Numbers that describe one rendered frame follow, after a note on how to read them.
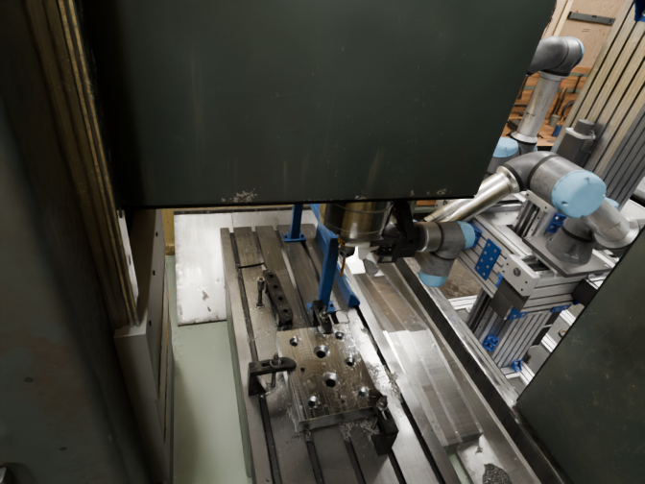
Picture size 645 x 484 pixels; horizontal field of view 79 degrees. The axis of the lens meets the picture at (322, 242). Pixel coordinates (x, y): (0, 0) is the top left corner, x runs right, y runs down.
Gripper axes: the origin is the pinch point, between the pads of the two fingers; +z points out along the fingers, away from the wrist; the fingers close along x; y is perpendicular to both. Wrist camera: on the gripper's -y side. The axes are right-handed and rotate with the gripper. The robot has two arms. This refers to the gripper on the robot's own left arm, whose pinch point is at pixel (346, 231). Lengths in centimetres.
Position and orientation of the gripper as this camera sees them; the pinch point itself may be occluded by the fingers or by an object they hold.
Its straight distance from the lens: 90.4
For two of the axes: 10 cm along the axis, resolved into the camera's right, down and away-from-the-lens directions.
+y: -1.6, 8.1, 5.6
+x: -2.8, -5.9, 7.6
